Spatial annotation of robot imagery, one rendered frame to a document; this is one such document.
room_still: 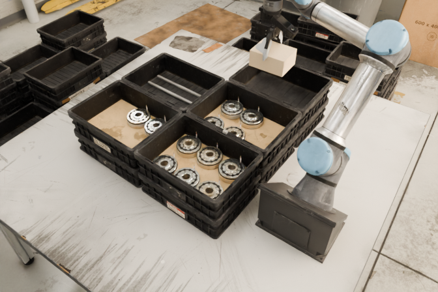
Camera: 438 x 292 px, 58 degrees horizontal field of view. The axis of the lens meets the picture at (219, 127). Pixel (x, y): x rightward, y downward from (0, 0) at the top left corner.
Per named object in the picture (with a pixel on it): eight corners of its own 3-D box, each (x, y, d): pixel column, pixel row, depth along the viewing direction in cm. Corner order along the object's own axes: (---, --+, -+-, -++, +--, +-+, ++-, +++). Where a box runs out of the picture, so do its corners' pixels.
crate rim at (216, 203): (264, 158, 151) (264, 153, 149) (216, 209, 133) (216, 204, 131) (184, 116, 169) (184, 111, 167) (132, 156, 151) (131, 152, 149)
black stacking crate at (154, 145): (262, 175, 157) (264, 154, 149) (216, 225, 139) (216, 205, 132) (186, 133, 175) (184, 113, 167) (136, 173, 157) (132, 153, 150)
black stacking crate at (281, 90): (329, 100, 192) (334, 80, 185) (299, 133, 175) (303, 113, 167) (260, 72, 210) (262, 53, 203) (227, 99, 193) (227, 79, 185)
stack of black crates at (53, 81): (86, 97, 303) (72, 45, 273) (115, 111, 290) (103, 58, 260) (42, 126, 278) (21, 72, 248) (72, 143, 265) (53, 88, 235)
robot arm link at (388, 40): (330, 183, 136) (419, 40, 128) (317, 182, 123) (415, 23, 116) (302, 165, 142) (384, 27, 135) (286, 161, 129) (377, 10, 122)
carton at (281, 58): (294, 64, 173) (296, 48, 168) (281, 77, 166) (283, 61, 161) (262, 53, 180) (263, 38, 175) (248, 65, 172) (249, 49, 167)
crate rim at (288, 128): (302, 116, 168) (303, 112, 167) (264, 158, 151) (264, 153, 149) (227, 83, 186) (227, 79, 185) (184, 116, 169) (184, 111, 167)
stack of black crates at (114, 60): (124, 73, 327) (116, 35, 305) (152, 85, 315) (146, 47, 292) (87, 97, 303) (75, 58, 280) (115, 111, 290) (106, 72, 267)
